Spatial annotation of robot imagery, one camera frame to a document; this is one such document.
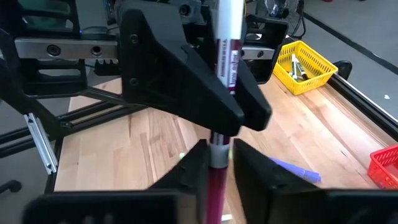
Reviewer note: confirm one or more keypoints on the black frame clamp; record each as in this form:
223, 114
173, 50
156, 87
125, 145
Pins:
343, 67

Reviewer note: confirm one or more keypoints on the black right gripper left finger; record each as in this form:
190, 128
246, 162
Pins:
196, 180

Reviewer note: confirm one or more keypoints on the silver aluminium extrusion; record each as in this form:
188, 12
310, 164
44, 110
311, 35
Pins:
40, 143

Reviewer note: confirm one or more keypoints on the black left side frame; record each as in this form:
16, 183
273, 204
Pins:
66, 124

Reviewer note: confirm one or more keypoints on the purple highlighter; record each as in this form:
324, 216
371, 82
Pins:
298, 171

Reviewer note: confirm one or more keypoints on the pale green highlighter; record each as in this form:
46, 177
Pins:
182, 155

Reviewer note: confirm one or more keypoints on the black table frame rail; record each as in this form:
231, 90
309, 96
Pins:
367, 105

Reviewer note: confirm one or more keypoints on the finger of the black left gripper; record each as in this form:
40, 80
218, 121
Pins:
255, 105
168, 77

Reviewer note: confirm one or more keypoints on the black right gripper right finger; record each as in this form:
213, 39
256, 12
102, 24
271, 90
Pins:
264, 193

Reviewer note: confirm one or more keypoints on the red plastic basket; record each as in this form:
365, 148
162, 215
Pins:
385, 168

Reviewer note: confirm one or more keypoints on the black white marker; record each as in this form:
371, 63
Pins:
303, 73
294, 63

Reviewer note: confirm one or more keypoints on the yellow plastic basket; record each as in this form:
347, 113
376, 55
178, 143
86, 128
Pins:
314, 65

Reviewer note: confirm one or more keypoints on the maroon capped white marker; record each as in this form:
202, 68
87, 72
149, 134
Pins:
230, 18

